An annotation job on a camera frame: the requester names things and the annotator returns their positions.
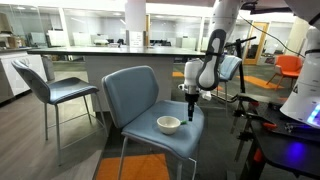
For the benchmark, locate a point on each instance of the white round column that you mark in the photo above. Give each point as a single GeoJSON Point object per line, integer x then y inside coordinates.
{"type": "Point", "coordinates": [135, 16]}

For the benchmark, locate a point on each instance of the blue chair with metal legs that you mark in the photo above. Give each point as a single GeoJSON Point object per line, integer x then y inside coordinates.
{"type": "Point", "coordinates": [231, 66]}

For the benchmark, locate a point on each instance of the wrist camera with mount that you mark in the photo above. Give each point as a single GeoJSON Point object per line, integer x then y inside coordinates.
{"type": "Point", "coordinates": [204, 94]}

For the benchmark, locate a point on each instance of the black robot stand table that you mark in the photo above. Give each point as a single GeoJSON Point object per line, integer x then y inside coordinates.
{"type": "Point", "coordinates": [286, 150]}

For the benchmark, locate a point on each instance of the dark top kitchen island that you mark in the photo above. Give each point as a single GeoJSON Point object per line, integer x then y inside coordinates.
{"type": "Point", "coordinates": [110, 56]}

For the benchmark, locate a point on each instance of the wooden door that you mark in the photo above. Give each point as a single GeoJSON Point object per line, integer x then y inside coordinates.
{"type": "Point", "coordinates": [256, 43]}

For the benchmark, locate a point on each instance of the black camera tripod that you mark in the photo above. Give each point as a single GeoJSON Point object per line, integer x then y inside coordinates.
{"type": "Point", "coordinates": [240, 70]}

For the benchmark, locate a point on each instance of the empty blue chair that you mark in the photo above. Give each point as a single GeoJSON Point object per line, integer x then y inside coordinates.
{"type": "Point", "coordinates": [56, 90]}

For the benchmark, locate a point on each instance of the green marker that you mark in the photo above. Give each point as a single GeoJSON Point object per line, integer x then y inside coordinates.
{"type": "Point", "coordinates": [183, 122]}

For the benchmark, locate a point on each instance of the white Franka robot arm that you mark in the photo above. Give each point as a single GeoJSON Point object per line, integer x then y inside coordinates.
{"type": "Point", "coordinates": [230, 20]}

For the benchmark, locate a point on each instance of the blue chair holding bowl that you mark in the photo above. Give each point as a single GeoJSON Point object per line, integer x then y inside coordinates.
{"type": "Point", "coordinates": [133, 96]}

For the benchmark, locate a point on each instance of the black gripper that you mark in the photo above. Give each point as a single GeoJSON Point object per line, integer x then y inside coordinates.
{"type": "Point", "coordinates": [192, 99]}

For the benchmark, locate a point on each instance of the paper sign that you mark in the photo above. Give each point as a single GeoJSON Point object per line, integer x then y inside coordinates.
{"type": "Point", "coordinates": [136, 38]}

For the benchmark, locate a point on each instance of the white ceramic bowl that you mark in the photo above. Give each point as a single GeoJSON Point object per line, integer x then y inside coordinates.
{"type": "Point", "coordinates": [168, 125]}

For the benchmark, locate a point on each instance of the orange black clamp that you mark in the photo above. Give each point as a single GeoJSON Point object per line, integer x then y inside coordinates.
{"type": "Point", "coordinates": [269, 125]}
{"type": "Point", "coordinates": [257, 155]}

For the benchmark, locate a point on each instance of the orange armchair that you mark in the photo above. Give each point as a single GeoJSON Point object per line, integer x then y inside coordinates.
{"type": "Point", "coordinates": [288, 66]}

